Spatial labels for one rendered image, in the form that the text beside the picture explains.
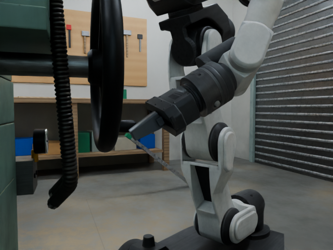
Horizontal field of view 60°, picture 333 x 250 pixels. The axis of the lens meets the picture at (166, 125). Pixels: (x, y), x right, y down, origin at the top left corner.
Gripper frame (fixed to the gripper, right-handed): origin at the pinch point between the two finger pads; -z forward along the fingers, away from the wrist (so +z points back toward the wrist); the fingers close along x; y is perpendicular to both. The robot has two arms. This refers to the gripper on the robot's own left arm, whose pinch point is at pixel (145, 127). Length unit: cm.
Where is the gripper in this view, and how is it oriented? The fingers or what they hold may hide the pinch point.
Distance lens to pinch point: 53.6
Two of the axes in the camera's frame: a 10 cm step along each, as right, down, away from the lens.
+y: -3.9, -8.2, -4.2
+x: -4.1, -2.5, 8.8
